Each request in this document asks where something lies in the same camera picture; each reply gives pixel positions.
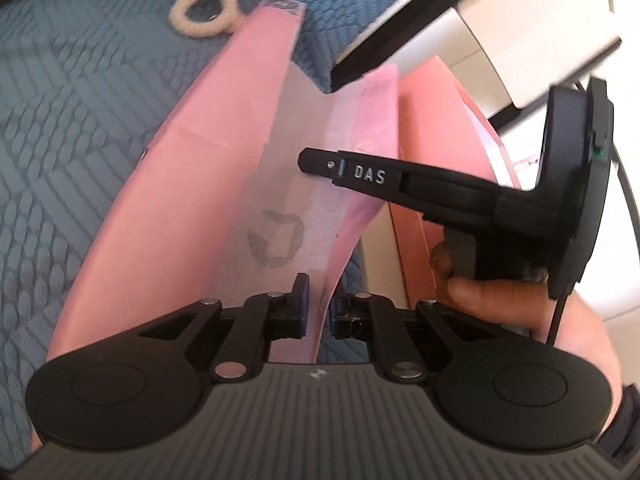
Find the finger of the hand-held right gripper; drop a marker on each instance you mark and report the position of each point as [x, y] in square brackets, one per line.
[370, 177]

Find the blue quilted blanket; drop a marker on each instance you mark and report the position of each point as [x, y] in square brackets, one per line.
[75, 135]

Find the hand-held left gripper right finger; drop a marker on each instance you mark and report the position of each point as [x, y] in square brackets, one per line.
[339, 317]

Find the pink cardboard box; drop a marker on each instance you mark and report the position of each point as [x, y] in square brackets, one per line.
[430, 110]

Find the person's right hand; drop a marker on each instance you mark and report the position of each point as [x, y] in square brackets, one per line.
[495, 300]

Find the white folding chair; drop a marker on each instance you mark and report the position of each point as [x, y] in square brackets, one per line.
[525, 35]

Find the person's right forearm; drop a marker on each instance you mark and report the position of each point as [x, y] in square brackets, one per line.
[585, 340]

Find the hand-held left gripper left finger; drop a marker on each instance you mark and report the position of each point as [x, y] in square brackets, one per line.
[300, 305]

